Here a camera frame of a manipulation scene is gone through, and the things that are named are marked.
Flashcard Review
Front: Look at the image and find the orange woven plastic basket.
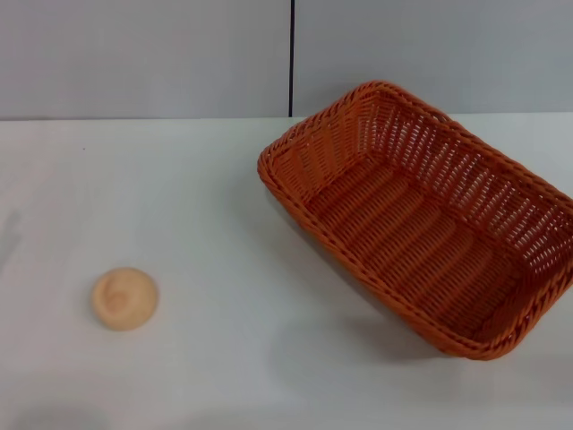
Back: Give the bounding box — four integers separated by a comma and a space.
256, 80, 573, 362

